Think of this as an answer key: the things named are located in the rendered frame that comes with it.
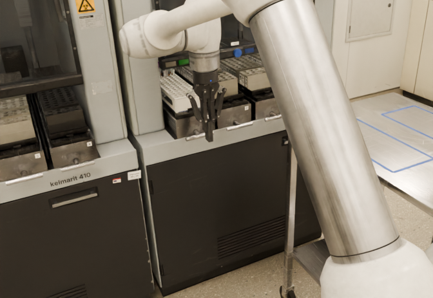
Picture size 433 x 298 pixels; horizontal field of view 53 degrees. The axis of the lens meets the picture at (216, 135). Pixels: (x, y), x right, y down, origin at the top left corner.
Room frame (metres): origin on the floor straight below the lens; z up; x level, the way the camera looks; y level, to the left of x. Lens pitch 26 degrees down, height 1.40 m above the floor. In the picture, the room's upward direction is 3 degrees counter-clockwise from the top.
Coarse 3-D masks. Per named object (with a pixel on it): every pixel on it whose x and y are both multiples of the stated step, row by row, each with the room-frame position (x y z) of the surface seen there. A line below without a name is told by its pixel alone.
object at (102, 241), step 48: (96, 0) 1.34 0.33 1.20; (96, 48) 1.33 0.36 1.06; (96, 96) 1.32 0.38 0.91; (96, 144) 1.32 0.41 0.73; (0, 192) 1.10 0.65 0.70; (48, 192) 1.15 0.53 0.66; (96, 192) 1.20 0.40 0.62; (0, 240) 1.09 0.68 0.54; (48, 240) 1.14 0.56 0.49; (96, 240) 1.20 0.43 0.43; (144, 240) 1.27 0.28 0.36; (0, 288) 1.07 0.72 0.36; (48, 288) 1.12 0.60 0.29; (96, 288) 1.19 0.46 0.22; (144, 288) 1.26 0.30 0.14
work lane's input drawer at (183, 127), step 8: (168, 112) 1.41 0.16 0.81; (184, 112) 1.37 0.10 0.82; (192, 112) 1.37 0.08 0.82; (168, 120) 1.40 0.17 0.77; (176, 120) 1.33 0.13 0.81; (184, 120) 1.34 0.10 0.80; (192, 120) 1.36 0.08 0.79; (176, 128) 1.33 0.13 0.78; (184, 128) 1.34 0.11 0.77; (192, 128) 1.35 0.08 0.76; (200, 128) 1.37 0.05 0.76; (184, 136) 1.34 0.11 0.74; (192, 136) 1.31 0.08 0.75; (200, 136) 1.32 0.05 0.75
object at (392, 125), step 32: (384, 96) 1.42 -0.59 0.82; (384, 128) 1.17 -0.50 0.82; (416, 128) 1.16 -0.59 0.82; (288, 160) 1.27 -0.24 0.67; (384, 160) 0.98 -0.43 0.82; (416, 160) 0.97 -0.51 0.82; (288, 192) 1.27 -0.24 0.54; (416, 192) 0.83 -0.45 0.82; (288, 224) 1.26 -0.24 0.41; (288, 256) 1.26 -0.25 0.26; (320, 256) 1.23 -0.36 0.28; (288, 288) 1.26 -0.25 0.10
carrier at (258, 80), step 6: (258, 72) 1.57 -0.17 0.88; (264, 72) 1.57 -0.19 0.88; (246, 78) 1.54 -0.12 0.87; (252, 78) 1.54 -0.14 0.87; (258, 78) 1.55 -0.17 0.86; (264, 78) 1.56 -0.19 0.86; (246, 84) 1.54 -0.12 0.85; (252, 84) 1.54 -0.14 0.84; (258, 84) 1.55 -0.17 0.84; (264, 84) 1.56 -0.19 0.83; (252, 90) 1.54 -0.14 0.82
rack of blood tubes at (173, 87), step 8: (160, 80) 1.57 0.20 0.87; (168, 80) 1.57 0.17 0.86; (176, 80) 1.58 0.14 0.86; (184, 80) 1.56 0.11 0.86; (160, 88) 1.51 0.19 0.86; (168, 88) 1.49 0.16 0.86; (176, 88) 1.48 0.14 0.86; (184, 88) 1.48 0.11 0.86; (192, 88) 1.48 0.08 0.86; (168, 96) 1.43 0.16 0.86; (176, 96) 1.40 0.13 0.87; (184, 96) 1.40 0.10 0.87; (168, 104) 1.44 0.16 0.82; (176, 104) 1.38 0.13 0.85; (184, 104) 1.39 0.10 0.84; (176, 112) 1.38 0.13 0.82
